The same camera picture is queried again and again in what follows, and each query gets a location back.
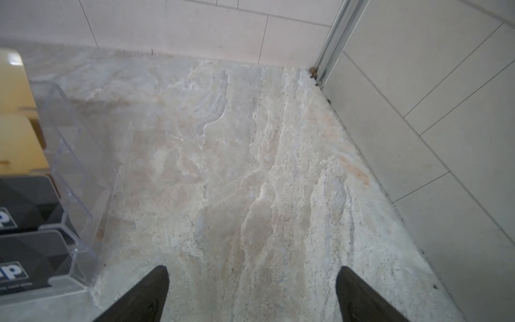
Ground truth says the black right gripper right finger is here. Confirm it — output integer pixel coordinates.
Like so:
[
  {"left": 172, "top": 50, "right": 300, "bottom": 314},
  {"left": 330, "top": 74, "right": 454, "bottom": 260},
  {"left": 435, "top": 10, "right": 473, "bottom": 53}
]
[{"left": 335, "top": 266, "right": 409, "bottom": 322}]

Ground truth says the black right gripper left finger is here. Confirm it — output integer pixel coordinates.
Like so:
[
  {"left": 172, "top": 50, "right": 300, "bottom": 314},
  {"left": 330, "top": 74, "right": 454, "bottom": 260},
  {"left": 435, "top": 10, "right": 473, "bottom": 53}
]
[{"left": 94, "top": 265, "right": 170, "bottom": 322}]

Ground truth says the black VIP card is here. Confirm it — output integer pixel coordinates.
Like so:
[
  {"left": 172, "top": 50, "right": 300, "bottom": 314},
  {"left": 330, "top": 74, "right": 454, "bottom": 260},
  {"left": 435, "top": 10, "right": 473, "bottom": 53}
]
[
  {"left": 1, "top": 230, "right": 72, "bottom": 296},
  {"left": 1, "top": 176, "right": 64, "bottom": 235}
]

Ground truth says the clear acrylic card display stand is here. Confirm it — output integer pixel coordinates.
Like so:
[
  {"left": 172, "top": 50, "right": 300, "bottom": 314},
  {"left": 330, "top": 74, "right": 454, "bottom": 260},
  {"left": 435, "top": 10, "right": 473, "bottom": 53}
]
[{"left": 1, "top": 81, "right": 117, "bottom": 305}]

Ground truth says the gold VIP card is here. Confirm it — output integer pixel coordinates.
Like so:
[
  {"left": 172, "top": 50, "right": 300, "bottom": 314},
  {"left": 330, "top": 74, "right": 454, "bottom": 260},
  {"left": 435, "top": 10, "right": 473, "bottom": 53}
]
[
  {"left": 1, "top": 48, "right": 38, "bottom": 119},
  {"left": 1, "top": 115, "right": 50, "bottom": 177}
]

